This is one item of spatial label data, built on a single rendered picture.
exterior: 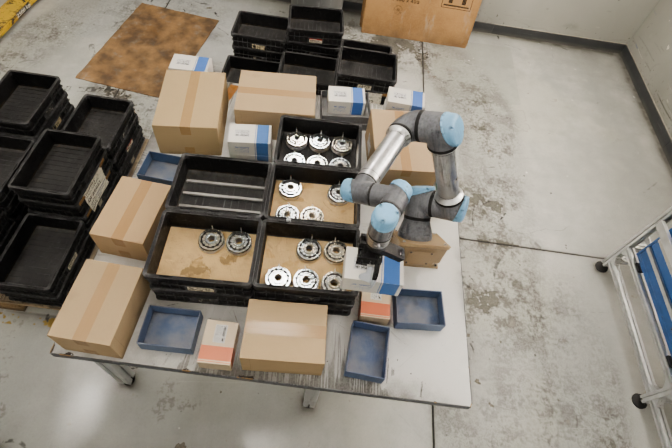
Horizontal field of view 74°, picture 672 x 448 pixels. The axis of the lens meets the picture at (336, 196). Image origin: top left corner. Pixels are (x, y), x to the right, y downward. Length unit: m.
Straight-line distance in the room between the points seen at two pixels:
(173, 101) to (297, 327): 1.27
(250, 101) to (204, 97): 0.23
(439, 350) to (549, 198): 1.94
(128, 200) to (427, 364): 1.40
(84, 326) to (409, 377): 1.21
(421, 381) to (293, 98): 1.45
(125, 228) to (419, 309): 1.26
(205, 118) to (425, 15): 2.73
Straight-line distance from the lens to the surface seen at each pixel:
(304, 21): 3.61
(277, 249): 1.88
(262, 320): 1.73
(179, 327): 1.93
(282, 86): 2.42
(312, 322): 1.73
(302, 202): 2.01
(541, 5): 4.91
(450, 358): 1.97
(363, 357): 1.88
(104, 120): 3.13
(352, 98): 2.47
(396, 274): 1.55
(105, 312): 1.85
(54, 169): 2.80
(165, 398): 2.60
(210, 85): 2.43
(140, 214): 2.02
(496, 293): 3.01
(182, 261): 1.90
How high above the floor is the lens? 2.49
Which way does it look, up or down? 54 degrees down
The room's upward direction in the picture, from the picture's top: 10 degrees clockwise
